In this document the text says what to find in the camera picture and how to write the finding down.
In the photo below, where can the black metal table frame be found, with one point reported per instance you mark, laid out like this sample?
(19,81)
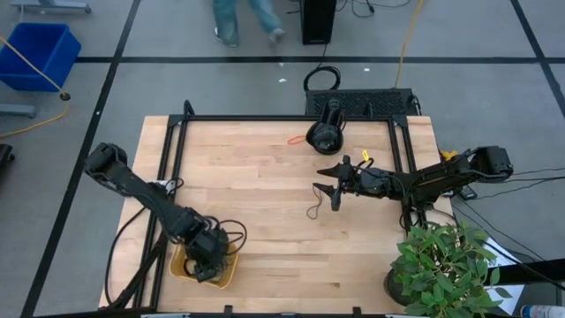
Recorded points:
(265,118)

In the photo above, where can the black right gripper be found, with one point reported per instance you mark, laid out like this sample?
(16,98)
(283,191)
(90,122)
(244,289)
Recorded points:
(375,183)

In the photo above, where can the black perforated metal box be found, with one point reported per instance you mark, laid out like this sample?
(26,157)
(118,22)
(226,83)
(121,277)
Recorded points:
(375,102)

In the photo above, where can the orange rubber band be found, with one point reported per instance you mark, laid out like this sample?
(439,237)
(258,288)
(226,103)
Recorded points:
(290,141)

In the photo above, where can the white spray bottle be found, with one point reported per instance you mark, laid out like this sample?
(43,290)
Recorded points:
(545,312)

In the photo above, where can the person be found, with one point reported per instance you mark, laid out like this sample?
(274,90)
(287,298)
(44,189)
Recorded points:
(225,22)

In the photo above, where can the black power adapter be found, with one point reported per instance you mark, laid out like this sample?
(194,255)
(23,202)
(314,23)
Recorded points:
(468,192)

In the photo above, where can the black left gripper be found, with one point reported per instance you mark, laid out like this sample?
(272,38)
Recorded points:
(209,249)

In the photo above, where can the green potted plant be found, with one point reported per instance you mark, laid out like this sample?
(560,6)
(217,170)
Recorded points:
(441,265)

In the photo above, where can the white paper sheet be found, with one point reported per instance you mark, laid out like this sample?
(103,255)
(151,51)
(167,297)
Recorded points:
(512,293)

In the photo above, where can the yellow plastic bin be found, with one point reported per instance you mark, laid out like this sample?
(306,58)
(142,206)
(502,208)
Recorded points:
(175,265)

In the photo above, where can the blue plastic floor bin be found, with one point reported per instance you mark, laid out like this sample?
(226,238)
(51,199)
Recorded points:
(39,48)

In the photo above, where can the yellow plug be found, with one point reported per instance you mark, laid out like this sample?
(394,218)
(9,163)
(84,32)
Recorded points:
(449,154)

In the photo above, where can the black computer tower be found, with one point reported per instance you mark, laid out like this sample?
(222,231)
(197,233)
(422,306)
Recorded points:
(318,22)

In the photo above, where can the black floor beam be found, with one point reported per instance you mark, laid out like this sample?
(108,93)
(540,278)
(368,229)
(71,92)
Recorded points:
(538,270)

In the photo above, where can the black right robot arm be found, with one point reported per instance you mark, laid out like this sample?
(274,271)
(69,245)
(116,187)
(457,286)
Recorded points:
(441,176)

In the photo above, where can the black floor puck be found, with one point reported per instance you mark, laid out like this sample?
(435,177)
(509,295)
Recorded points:
(65,96)

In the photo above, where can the black floor object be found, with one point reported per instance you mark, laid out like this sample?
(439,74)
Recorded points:
(5,156)

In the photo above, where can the thin brown rubber band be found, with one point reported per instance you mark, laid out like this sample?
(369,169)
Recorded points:
(307,214)

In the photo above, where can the grey furniture leg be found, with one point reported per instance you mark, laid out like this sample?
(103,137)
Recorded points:
(53,5)
(17,110)

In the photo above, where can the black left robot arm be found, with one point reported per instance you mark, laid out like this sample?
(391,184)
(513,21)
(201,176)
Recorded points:
(141,190)

